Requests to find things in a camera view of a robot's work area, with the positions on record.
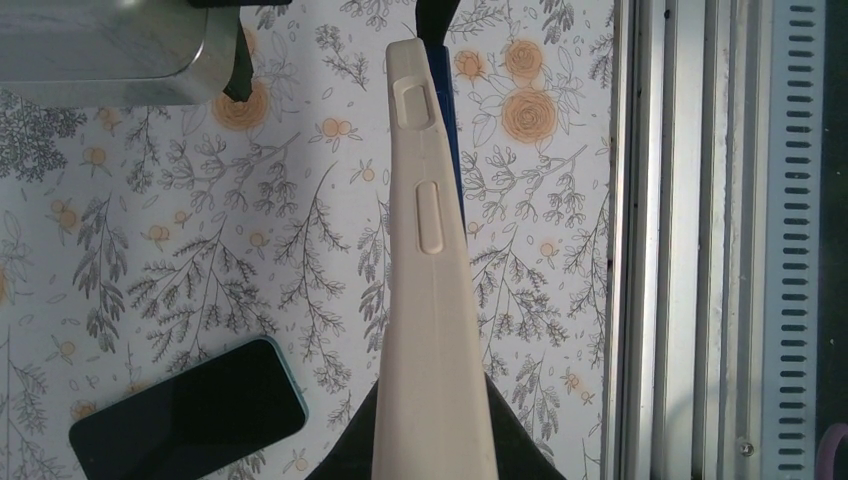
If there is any green phone black screen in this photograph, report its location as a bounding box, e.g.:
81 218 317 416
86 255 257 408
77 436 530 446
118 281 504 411
69 337 308 479

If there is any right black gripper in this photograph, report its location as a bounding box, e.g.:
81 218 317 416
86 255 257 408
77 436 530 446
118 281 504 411
188 0 293 102

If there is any floral patterned table mat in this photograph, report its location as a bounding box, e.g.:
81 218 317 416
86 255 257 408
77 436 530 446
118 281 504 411
1 1 613 479

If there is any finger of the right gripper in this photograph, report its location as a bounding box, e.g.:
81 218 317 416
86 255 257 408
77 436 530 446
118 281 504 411
415 0 460 46

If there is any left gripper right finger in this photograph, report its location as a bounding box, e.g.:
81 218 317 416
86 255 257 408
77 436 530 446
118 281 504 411
486 376 565 480

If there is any aluminium mounting rail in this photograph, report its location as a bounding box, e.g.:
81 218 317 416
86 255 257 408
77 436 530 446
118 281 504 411
600 1 774 479

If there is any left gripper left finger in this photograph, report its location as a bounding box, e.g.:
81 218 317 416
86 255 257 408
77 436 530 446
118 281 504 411
306 382 378 480

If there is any slotted grey cable duct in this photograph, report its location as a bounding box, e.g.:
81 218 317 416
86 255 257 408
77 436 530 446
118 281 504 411
761 1 826 479

